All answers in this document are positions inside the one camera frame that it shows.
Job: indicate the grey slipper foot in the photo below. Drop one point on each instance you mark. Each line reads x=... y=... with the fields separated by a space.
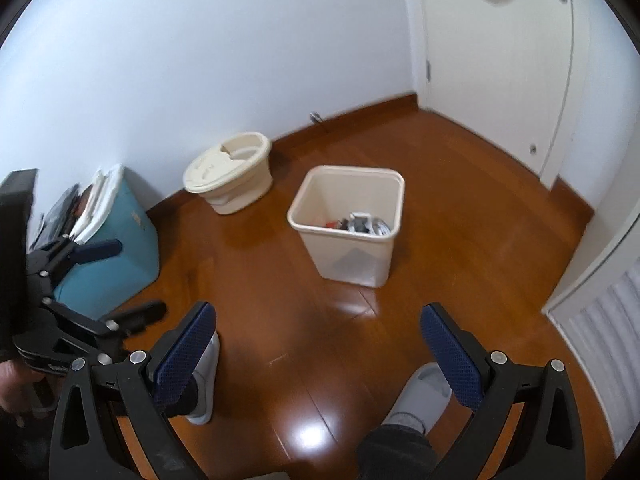
x=422 y=401
x=205 y=376

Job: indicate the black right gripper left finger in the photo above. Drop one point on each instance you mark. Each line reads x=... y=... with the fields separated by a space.
x=86 y=440

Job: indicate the teal storage box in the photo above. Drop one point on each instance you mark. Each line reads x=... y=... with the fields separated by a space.
x=120 y=238

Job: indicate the person's left hand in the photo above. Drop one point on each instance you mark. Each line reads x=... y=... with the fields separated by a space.
x=16 y=380

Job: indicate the grey slipper left foot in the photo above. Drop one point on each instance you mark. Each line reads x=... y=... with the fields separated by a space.
x=205 y=376

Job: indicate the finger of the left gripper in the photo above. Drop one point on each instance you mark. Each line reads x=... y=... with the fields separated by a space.
x=95 y=251
x=134 y=320

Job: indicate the cream lidded foot basin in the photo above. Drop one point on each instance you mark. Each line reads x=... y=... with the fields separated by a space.
x=232 y=174

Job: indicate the grey slipper right foot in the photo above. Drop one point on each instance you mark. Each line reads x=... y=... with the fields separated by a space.
x=422 y=401

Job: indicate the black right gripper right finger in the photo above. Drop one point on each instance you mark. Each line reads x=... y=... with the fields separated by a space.
x=547 y=442

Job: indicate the white louvered cabinet door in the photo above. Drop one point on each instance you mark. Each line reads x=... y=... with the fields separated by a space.
x=599 y=320

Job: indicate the cream plastic trash bin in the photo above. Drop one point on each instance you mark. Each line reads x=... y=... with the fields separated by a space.
x=348 y=219

